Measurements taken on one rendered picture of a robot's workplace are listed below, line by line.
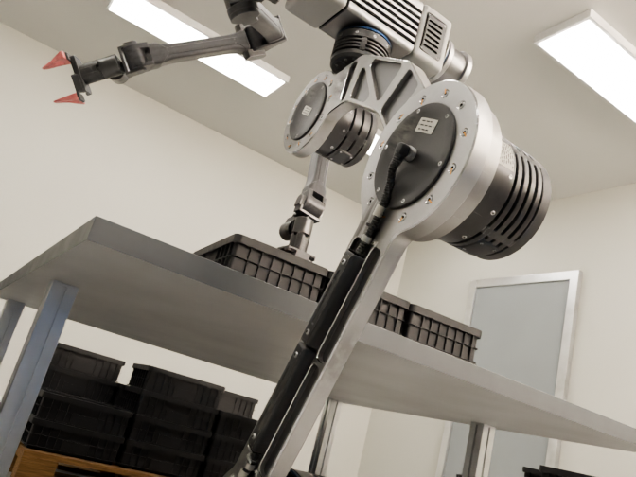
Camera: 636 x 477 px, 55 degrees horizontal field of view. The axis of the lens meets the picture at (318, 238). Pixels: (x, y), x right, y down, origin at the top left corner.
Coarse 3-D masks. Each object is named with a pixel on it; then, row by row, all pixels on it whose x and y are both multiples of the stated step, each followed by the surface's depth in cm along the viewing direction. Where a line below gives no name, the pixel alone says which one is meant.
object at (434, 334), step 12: (408, 312) 190; (408, 324) 188; (420, 324) 190; (432, 324) 191; (444, 324) 194; (408, 336) 187; (420, 336) 189; (432, 336) 191; (444, 336) 192; (456, 336) 195; (468, 336) 198; (444, 348) 192; (456, 348) 195; (468, 348) 197; (468, 360) 195
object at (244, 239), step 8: (224, 240) 171; (232, 240) 165; (240, 240) 164; (248, 240) 165; (256, 240) 166; (208, 248) 183; (216, 248) 176; (256, 248) 166; (264, 248) 167; (272, 248) 168; (280, 256) 169; (288, 256) 170; (296, 256) 171; (296, 264) 171; (304, 264) 172; (312, 264) 173; (320, 272) 174
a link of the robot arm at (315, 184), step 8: (312, 160) 197; (320, 160) 195; (328, 160) 197; (312, 168) 194; (320, 168) 193; (312, 176) 191; (320, 176) 191; (312, 184) 187; (320, 184) 189; (304, 192) 187; (312, 192) 186; (320, 192) 188; (312, 200) 184; (320, 200) 189; (304, 208) 184; (312, 208) 184; (320, 208) 185
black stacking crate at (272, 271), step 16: (208, 256) 184; (224, 256) 167; (240, 256) 165; (256, 256) 167; (272, 256) 169; (240, 272) 164; (256, 272) 166; (272, 272) 168; (288, 272) 171; (304, 272) 173; (288, 288) 170; (304, 288) 172; (320, 288) 174
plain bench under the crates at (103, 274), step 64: (64, 256) 109; (128, 256) 94; (192, 256) 99; (0, 320) 215; (64, 320) 140; (128, 320) 184; (192, 320) 146; (256, 320) 121; (384, 384) 172; (448, 384) 139; (512, 384) 134; (0, 448) 131; (320, 448) 277
